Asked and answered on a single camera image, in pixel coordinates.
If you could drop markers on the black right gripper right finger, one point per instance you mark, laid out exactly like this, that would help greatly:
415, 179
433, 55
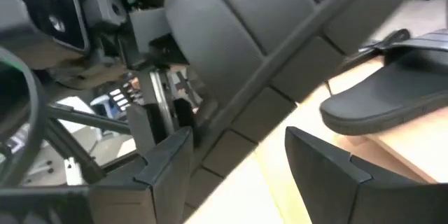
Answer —
332, 189

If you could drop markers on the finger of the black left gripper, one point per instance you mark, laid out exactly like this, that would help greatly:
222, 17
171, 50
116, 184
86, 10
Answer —
183, 115

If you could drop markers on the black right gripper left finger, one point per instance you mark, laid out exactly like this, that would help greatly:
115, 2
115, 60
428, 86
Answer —
164, 182

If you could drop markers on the black rubber slide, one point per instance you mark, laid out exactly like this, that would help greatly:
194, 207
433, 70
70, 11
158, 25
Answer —
385, 101
245, 42

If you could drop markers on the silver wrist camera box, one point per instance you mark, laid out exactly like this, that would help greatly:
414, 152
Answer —
52, 14

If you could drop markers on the black metal rig frame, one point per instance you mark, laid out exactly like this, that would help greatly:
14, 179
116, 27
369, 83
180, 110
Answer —
87, 119

